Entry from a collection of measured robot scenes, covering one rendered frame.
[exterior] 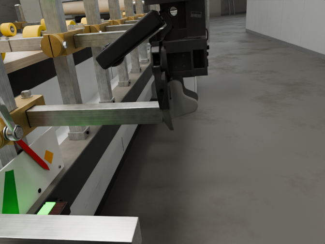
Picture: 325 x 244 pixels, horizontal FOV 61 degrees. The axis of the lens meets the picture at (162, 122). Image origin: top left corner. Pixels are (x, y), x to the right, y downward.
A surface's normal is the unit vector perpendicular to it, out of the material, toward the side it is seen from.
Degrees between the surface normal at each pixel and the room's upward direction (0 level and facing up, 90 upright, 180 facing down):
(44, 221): 0
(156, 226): 0
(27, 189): 90
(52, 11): 90
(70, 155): 0
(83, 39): 90
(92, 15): 90
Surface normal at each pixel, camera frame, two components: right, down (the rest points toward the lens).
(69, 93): -0.12, 0.40
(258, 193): -0.07, -0.92
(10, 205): 0.99, -0.03
